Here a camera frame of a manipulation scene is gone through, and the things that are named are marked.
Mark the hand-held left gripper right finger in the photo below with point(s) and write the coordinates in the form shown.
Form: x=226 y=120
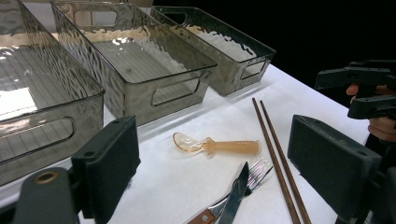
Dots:
x=333 y=161

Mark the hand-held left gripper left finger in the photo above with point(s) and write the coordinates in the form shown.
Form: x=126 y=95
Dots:
x=109 y=161

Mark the brown wooden chopstick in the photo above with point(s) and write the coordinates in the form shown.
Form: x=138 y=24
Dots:
x=279 y=149
x=270 y=149

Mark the grey transparent plastic bin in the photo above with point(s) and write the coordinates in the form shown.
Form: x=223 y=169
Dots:
x=140 y=93
x=46 y=102
x=230 y=68

